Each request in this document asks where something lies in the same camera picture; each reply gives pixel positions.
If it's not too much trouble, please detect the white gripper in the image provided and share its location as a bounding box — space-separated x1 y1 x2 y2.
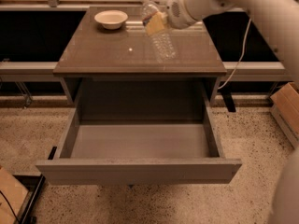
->
144 0 202 36

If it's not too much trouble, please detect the clear plastic water bottle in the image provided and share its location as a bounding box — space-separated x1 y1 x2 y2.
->
141 0 176 63

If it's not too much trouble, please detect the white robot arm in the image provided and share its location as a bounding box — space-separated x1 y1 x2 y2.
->
142 0 299 224

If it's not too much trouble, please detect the grey cabinet with brown top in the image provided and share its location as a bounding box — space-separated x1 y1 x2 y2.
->
52 6 228 121

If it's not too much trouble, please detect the white paper bowl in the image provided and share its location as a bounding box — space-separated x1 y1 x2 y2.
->
94 10 128 30

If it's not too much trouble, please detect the wooden box right side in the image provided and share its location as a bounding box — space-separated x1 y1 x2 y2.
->
270 82 299 148

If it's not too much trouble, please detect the cardboard box left corner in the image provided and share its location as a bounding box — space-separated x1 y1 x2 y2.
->
0 166 28 224

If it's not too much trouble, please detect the white cable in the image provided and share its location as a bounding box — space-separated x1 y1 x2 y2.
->
218 17 252 91

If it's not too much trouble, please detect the black tray frame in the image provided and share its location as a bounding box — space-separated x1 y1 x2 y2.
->
15 175 46 224

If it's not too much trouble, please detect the black cable lower left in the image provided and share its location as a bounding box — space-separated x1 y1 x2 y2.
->
0 189 21 224

